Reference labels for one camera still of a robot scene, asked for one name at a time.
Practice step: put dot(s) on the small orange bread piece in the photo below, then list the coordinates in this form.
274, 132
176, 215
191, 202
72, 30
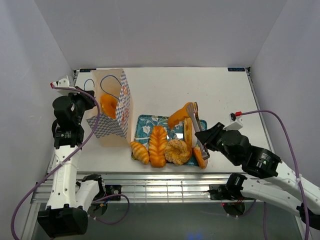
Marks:
179, 115

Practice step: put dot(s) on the aluminium rail frame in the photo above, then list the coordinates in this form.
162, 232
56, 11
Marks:
144, 188

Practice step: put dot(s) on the blue table corner label left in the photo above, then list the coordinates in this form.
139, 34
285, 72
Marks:
86, 70

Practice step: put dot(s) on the twisted ring bread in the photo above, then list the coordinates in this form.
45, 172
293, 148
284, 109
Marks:
109, 105

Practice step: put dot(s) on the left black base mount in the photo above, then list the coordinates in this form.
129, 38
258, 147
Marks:
114, 189

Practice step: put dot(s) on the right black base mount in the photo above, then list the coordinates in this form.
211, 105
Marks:
218, 192

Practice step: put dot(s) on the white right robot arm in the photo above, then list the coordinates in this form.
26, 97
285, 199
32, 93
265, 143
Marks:
269, 179

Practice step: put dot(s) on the teal floral tray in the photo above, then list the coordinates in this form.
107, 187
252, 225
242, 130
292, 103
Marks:
144, 128

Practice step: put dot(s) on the sugared donut bread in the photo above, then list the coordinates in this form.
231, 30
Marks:
177, 152

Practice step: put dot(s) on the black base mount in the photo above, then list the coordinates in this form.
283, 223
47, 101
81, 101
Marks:
218, 192
114, 189

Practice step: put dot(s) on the braided leaf bread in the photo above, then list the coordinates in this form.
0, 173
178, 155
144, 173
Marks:
157, 144

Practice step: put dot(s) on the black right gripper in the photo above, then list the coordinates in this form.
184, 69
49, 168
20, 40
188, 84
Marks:
208, 135

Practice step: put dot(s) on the blue table corner label right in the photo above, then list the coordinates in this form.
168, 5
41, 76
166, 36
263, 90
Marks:
236, 69

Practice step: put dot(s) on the cream sandwich bread slice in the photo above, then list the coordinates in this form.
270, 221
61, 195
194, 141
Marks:
189, 133

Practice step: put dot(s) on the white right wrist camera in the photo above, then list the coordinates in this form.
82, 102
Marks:
236, 122

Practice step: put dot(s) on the blue table corner label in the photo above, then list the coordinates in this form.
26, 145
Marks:
236, 69
86, 70

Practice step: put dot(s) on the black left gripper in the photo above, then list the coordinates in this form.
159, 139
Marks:
89, 99

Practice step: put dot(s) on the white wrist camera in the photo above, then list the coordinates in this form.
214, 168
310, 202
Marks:
64, 84
236, 122

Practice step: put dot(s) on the metal tongs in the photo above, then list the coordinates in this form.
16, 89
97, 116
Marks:
192, 111

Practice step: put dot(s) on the pink sugared half bun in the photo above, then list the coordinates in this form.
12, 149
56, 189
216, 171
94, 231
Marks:
198, 156

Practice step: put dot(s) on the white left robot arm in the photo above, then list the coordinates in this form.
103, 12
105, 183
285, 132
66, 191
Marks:
66, 210

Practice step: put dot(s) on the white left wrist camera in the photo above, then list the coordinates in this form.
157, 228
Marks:
64, 84

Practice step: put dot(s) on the blue checkered paper bag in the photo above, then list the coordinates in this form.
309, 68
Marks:
112, 125

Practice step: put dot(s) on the croissant bread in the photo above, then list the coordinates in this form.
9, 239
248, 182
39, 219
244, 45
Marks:
140, 152

